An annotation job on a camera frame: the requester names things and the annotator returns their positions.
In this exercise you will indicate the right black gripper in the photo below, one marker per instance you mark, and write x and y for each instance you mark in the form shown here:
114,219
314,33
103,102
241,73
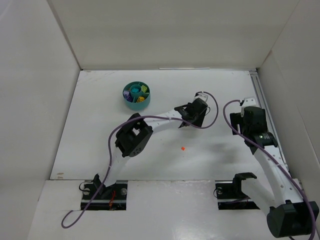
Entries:
235,123

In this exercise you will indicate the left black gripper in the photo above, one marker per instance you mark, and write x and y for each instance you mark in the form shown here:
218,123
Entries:
200,118

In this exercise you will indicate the yellow lego brick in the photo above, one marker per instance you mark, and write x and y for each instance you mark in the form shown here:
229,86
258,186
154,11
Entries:
140,99

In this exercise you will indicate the light green square lego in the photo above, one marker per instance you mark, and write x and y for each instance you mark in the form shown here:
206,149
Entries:
144,88

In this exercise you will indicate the dark purple long lego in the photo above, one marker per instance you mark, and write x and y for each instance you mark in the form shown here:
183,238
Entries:
129,99

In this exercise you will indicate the teal lego brick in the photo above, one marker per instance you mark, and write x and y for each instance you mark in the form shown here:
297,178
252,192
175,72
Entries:
135,89

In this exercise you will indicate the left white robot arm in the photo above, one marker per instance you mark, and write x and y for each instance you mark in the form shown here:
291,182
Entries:
130,138

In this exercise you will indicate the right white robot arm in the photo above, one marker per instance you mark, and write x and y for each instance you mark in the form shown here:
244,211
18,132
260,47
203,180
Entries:
288,212

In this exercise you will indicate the teal round divided container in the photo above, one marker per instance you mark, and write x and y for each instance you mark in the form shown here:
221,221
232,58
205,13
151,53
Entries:
133,105

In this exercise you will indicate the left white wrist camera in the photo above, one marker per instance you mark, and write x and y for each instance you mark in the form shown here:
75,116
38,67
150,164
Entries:
202,96

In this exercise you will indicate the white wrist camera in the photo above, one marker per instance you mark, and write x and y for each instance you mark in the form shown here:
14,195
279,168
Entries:
202,96
247,102

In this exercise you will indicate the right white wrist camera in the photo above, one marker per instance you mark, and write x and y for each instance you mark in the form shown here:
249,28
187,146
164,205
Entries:
247,102

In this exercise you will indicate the aluminium rail right edge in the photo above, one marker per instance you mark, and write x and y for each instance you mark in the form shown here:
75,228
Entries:
262,101

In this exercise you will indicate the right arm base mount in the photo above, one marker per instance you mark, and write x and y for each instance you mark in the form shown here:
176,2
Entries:
230,196

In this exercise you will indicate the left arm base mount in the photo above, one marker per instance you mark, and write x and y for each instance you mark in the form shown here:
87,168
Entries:
116,200

